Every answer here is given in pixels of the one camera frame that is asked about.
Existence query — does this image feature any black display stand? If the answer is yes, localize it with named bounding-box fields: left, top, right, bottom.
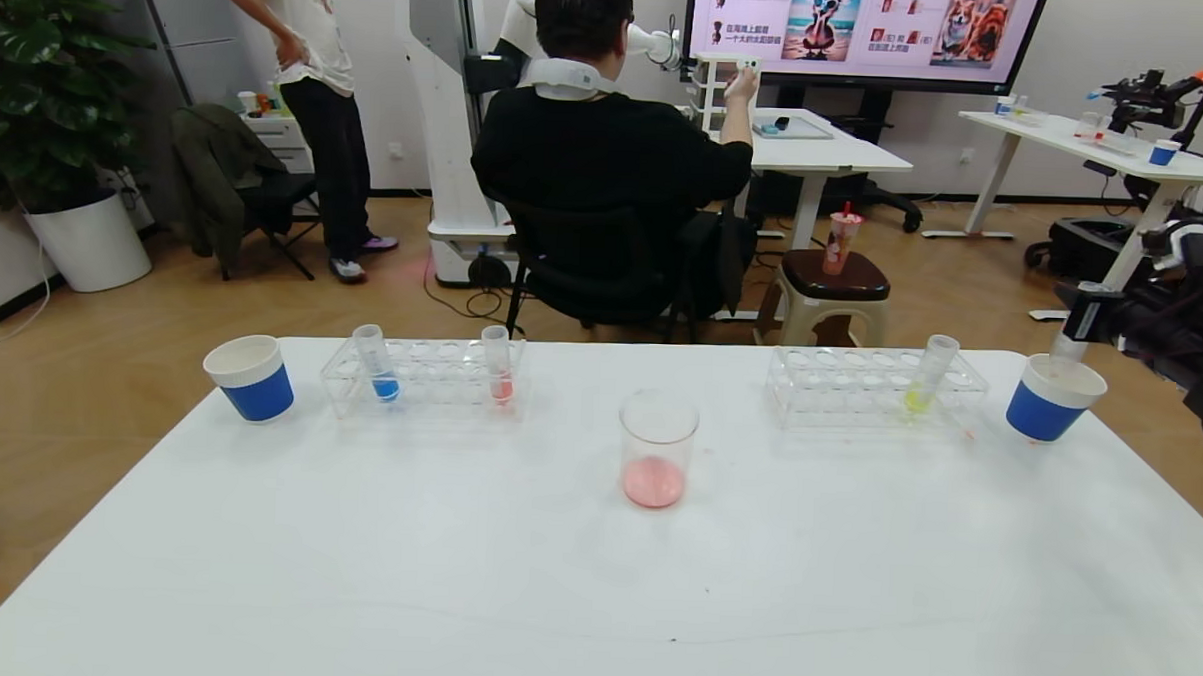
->
left=750, top=83, right=928, bottom=235

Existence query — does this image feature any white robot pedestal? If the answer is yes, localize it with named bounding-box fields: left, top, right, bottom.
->
left=383, top=0, right=536, bottom=289

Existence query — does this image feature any green potted plant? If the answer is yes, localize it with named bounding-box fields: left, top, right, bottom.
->
left=0, top=0, right=160, bottom=218

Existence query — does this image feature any grey desk tray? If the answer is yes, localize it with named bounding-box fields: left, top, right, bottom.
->
left=752, top=113, right=837, bottom=143

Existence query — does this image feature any pink pigment test tube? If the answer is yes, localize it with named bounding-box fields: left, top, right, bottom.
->
left=478, top=324, right=519, bottom=408

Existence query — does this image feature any black floor cable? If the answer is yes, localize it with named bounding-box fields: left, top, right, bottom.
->
left=420, top=257, right=525, bottom=328

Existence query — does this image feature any olive green jacket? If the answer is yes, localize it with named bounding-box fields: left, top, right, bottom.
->
left=164, top=101, right=315, bottom=279

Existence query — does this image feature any brown topped stool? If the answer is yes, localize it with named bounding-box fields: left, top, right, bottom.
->
left=756, top=245, right=894, bottom=351

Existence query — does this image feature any black office chair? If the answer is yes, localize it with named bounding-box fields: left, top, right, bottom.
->
left=501, top=197, right=732, bottom=348

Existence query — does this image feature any white drawer cabinet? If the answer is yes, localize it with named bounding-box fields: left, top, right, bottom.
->
left=237, top=110, right=320, bottom=175

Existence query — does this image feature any white neck massager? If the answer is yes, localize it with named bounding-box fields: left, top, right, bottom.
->
left=523, top=57, right=620, bottom=103

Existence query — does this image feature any red pigment test tube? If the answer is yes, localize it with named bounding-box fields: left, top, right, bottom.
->
left=1048, top=280, right=1117, bottom=375

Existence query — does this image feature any yellow pigment test tube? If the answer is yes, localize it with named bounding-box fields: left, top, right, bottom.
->
left=903, top=333, right=962, bottom=417

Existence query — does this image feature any blue white paper cup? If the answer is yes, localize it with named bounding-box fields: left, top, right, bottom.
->
left=200, top=332, right=298, bottom=425
left=1004, top=352, right=1110, bottom=446

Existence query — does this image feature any black folding chair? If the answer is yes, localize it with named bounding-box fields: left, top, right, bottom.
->
left=218, top=165, right=346, bottom=283

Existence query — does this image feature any white plant pot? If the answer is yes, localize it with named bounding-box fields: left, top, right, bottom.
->
left=20, top=186, right=156, bottom=295

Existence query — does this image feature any grey metal cabinet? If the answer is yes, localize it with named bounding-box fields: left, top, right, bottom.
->
left=123, top=0, right=274, bottom=229

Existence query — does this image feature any long white desk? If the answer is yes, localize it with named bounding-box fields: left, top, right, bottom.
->
left=917, top=106, right=1203, bottom=329

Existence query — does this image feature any white drawer organizer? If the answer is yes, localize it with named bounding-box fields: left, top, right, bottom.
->
left=689, top=51, right=766, bottom=137

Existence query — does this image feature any large display screen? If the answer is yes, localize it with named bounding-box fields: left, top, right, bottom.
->
left=680, top=0, right=1051, bottom=99

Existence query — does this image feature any clear glass beaker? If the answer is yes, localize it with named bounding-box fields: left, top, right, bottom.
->
left=617, top=388, right=703, bottom=512

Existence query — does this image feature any person in black shirt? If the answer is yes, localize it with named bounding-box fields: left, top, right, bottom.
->
left=464, top=0, right=762, bottom=329

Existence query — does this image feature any clear acrylic tube rack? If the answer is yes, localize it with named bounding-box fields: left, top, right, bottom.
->
left=763, top=343, right=992, bottom=438
left=319, top=331, right=532, bottom=427

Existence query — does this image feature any blue pigment test tube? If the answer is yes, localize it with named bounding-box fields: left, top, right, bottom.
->
left=351, top=322, right=404, bottom=404

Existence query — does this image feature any pink drink cup with straw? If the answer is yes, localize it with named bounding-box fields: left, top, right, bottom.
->
left=821, top=200, right=866, bottom=279

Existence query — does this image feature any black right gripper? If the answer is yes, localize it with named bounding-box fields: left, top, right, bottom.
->
left=1051, top=281, right=1165, bottom=349

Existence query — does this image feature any person in white shirt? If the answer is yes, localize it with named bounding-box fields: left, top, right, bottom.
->
left=210, top=0, right=410, bottom=287

